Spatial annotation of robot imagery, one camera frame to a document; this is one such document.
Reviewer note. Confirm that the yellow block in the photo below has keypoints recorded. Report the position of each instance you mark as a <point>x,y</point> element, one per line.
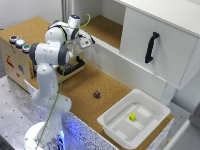
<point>132,117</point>

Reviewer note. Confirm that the red button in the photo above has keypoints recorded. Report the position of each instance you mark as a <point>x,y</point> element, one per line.
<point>13,38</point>

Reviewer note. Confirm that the white cabinet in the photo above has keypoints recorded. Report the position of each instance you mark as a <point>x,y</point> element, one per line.
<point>133,78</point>

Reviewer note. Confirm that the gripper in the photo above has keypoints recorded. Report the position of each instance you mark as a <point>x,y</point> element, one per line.
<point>82,42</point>

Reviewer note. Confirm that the green button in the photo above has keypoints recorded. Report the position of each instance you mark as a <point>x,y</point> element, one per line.
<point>26,48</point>

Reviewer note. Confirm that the blue button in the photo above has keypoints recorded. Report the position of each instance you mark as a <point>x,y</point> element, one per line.
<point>20,42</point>

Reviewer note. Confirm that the white sliding door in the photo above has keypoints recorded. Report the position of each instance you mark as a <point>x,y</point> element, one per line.
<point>173,56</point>

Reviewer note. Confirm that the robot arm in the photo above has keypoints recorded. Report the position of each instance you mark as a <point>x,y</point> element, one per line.
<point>45,83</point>

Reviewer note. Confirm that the wooden drawer box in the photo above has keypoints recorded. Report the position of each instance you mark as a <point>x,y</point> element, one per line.
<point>30,28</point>

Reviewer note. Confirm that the purple block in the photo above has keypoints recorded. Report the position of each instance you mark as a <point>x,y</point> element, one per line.
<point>96,94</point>

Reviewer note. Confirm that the white plastic box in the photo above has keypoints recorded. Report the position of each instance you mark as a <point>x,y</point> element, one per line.
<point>115,123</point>

